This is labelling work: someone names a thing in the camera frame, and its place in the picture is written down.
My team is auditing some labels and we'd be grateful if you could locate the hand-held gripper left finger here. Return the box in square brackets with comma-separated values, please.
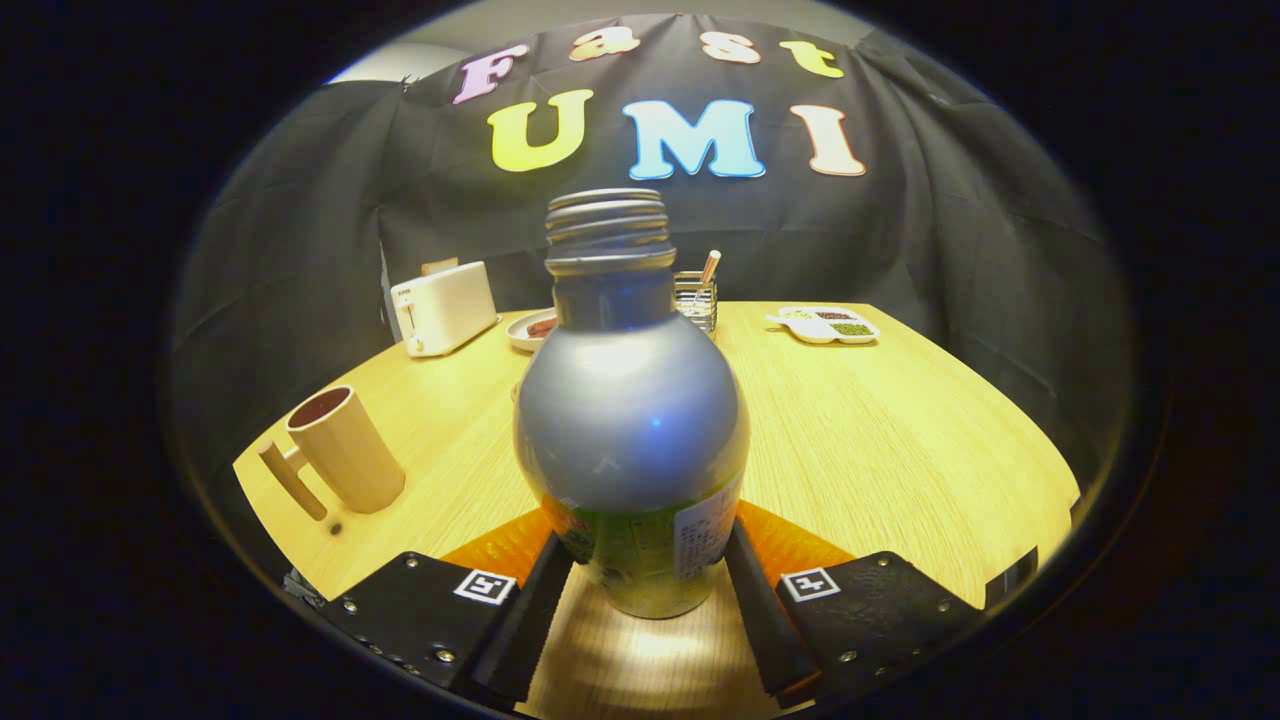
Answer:
[285, 505, 576, 706]

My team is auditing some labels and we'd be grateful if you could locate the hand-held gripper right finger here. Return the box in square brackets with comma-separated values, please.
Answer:
[725, 498, 986, 706]

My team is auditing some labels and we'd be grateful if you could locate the silver juice bottle green label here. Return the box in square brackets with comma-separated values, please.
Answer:
[513, 188, 751, 620]

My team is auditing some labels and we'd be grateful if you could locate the beige cup with wooden handle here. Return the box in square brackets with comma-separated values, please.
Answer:
[258, 385, 407, 523]

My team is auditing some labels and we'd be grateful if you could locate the wooden table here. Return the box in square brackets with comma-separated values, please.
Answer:
[232, 300, 1083, 720]

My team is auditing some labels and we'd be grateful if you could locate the white oval plate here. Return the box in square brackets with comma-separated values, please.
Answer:
[506, 308, 559, 353]

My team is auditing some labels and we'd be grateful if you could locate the white divided dish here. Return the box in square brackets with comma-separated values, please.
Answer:
[766, 305, 881, 346]

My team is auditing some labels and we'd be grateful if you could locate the white toaster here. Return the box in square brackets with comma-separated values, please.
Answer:
[390, 261, 501, 359]

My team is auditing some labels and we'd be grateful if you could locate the metal wire holder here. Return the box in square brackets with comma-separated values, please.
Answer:
[672, 270, 719, 336]

